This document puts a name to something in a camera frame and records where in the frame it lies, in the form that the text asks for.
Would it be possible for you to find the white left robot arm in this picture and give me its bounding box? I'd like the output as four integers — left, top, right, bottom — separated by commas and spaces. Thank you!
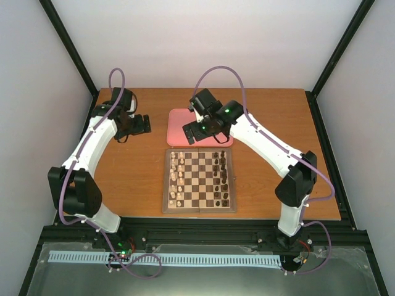
48, 88, 151, 249

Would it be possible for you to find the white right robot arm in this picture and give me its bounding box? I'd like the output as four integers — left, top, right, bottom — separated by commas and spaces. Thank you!
183, 89, 317, 250

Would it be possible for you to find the wooden chess board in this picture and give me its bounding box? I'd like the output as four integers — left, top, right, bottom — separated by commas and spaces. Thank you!
162, 147, 237, 213

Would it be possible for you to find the pink plastic tray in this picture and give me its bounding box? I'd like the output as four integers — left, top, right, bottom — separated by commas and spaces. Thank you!
167, 109, 233, 147

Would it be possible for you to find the black aluminium frame rail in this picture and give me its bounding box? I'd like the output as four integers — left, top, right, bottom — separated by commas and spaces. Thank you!
36, 215, 371, 257

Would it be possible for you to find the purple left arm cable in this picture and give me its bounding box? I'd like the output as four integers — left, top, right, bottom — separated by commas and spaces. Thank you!
58, 67, 162, 279

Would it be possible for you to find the left black corner post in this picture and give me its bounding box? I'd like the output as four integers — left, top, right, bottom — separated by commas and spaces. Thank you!
38, 0, 99, 96

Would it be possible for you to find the light blue slotted cable duct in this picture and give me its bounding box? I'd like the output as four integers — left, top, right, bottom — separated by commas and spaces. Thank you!
48, 250, 281, 269

